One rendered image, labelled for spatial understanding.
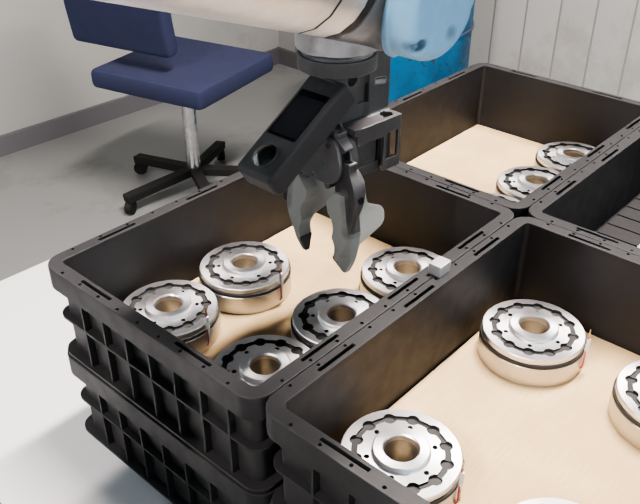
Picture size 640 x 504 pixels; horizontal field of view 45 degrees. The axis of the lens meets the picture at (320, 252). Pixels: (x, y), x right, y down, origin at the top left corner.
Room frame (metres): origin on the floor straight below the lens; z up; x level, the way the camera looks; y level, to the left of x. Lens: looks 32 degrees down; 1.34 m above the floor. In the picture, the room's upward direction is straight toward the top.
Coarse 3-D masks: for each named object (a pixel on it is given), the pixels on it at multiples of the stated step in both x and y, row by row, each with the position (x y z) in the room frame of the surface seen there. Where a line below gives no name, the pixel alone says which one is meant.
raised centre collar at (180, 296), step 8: (152, 296) 0.66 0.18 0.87; (160, 296) 0.67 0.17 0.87; (168, 296) 0.67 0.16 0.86; (176, 296) 0.67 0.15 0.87; (184, 296) 0.66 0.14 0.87; (152, 304) 0.65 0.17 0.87; (184, 304) 0.65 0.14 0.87; (192, 304) 0.66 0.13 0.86; (152, 312) 0.64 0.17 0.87; (160, 312) 0.64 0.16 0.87; (168, 312) 0.64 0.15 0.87; (176, 312) 0.64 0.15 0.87; (184, 312) 0.64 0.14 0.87; (160, 320) 0.63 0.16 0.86; (168, 320) 0.63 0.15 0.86
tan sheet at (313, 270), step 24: (288, 240) 0.84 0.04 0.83; (312, 240) 0.84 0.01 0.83; (312, 264) 0.78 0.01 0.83; (336, 264) 0.78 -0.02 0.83; (360, 264) 0.78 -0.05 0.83; (312, 288) 0.73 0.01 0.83; (264, 312) 0.69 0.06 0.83; (288, 312) 0.69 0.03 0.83; (240, 336) 0.64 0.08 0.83; (288, 336) 0.64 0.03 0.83
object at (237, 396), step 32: (448, 192) 0.78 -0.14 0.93; (128, 224) 0.71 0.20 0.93; (64, 256) 0.64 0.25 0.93; (448, 256) 0.64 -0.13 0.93; (64, 288) 0.61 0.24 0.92; (96, 288) 0.59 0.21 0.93; (416, 288) 0.59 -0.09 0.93; (128, 320) 0.54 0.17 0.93; (352, 320) 0.54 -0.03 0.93; (160, 352) 0.51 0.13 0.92; (192, 352) 0.50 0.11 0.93; (320, 352) 0.50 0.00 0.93; (192, 384) 0.48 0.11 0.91; (224, 384) 0.46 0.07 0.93; (256, 416) 0.44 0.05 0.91
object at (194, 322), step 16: (144, 288) 0.69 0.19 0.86; (160, 288) 0.69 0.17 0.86; (176, 288) 0.69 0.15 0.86; (192, 288) 0.69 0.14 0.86; (128, 304) 0.66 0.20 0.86; (144, 304) 0.66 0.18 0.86; (208, 304) 0.66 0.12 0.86; (176, 320) 0.63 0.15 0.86; (192, 320) 0.63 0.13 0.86; (176, 336) 0.61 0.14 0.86
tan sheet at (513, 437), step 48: (432, 384) 0.57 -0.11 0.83; (480, 384) 0.57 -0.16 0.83; (576, 384) 0.57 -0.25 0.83; (480, 432) 0.51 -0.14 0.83; (528, 432) 0.51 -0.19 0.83; (576, 432) 0.51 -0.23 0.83; (480, 480) 0.45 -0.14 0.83; (528, 480) 0.45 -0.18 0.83; (576, 480) 0.45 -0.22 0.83; (624, 480) 0.45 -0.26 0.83
